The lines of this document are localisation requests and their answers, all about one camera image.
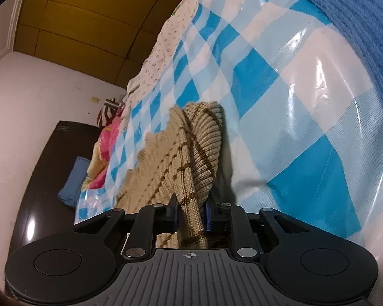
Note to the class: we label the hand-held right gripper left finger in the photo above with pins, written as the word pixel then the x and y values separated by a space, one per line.
pixel 171 218

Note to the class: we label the dark wooden headboard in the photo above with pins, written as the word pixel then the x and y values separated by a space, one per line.
pixel 41 181

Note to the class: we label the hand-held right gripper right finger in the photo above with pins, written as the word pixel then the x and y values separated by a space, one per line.
pixel 209 220

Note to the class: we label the beige striped knit sweater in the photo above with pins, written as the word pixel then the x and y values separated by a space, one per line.
pixel 166 172

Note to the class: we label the pink floral quilt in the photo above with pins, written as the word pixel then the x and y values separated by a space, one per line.
pixel 105 143

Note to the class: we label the wooden wardrobe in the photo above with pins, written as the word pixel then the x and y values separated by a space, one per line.
pixel 83 22

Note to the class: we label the blue knit sweater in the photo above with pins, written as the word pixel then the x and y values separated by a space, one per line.
pixel 354 12

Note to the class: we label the white floral bedsheet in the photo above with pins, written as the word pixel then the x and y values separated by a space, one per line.
pixel 166 44

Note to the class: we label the zebra print cloth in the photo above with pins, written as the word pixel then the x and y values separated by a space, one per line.
pixel 103 116

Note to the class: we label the metal cup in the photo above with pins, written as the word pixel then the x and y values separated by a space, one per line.
pixel 111 102

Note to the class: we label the blue checkered plastic sheet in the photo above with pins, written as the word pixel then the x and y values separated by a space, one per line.
pixel 274 102

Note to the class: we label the folded blue cloth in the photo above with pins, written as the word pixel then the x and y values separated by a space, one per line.
pixel 71 181

